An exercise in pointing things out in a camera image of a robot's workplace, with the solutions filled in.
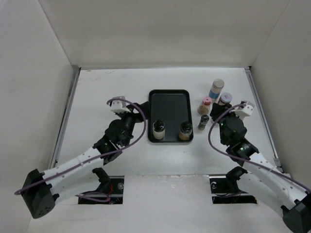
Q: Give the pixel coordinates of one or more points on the brown spice bottle black cap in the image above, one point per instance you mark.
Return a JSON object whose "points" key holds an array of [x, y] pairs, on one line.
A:
{"points": [[185, 131]]}

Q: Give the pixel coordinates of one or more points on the black rectangular tray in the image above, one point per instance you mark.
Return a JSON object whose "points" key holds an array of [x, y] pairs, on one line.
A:
{"points": [[172, 106]]}

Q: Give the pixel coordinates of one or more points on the small black pepper bottle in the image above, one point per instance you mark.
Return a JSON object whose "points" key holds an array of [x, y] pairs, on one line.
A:
{"points": [[203, 122]]}

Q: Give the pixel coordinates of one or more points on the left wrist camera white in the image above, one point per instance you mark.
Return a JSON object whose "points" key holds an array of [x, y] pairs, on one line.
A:
{"points": [[118, 106]]}

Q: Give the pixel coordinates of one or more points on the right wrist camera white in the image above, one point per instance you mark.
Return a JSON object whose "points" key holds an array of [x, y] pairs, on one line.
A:
{"points": [[245, 110]]}

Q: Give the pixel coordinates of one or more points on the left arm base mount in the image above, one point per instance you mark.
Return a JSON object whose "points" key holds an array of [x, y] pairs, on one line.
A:
{"points": [[109, 190]]}

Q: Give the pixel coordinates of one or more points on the tall blue label spice jar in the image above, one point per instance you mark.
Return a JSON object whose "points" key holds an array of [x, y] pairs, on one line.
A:
{"points": [[216, 89]]}

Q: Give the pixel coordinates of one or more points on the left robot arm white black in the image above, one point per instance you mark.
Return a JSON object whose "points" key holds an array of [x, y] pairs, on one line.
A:
{"points": [[84, 175]]}

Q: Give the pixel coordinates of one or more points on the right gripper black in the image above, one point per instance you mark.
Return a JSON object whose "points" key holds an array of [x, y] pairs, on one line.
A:
{"points": [[217, 109]]}

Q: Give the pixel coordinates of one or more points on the white powder bottle black cap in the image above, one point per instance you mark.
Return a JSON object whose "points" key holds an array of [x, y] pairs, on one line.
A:
{"points": [[158, 129]]}

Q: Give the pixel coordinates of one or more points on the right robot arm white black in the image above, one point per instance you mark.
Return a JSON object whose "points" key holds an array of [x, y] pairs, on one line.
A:
{"points": [[255, 175]]}

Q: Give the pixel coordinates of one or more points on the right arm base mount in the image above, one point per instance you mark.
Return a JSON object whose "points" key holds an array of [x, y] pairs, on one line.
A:
{"points": [[224, 188]]}

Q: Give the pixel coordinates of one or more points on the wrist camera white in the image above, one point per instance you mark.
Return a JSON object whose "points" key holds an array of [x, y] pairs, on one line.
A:
{"points": [[118, 106], [245, 110]]}

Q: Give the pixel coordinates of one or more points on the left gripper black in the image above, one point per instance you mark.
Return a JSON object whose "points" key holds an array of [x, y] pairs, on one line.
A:
{"points": [[138, 116]]}

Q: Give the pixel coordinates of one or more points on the pink cap spice bottle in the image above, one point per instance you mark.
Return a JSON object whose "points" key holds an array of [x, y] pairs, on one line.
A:
{"points": [[204, 107]]}

